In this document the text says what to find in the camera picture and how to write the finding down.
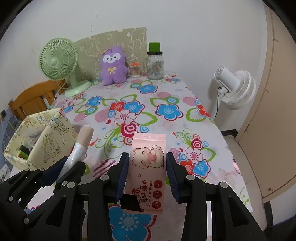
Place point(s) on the yellow patterned storage box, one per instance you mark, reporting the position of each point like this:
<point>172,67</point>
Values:
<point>49,136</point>

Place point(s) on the glass jar green lid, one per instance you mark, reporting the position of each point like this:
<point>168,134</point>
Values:
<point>155,62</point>

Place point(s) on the beige white roll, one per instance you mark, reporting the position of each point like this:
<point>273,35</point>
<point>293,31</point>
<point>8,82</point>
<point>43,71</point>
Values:
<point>79,151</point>

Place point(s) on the green patterned cardboard panel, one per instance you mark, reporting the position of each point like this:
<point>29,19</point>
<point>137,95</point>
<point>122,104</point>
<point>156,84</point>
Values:
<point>133,41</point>

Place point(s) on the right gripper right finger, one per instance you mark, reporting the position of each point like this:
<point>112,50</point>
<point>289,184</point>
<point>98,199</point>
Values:
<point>231,220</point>

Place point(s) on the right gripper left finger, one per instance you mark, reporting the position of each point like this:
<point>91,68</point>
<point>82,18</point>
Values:
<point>85,203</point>

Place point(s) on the pink wet wipes pack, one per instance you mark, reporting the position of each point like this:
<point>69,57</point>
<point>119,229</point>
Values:
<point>146,178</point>

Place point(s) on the toothpick jar orange lid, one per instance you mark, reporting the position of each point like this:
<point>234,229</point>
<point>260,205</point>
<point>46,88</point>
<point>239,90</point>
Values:
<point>134,68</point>

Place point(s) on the green desk fan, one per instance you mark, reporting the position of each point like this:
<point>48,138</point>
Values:
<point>58,60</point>

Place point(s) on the purple plush toy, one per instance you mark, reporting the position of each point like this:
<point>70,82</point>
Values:
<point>114,69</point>

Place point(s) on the white standing fan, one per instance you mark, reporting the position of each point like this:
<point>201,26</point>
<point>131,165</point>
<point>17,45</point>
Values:
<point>233,90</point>

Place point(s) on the floral tablecloth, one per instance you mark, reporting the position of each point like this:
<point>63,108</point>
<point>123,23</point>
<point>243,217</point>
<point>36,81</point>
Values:
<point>117,111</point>

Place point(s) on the beige door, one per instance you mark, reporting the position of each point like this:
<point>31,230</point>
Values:
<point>267,136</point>

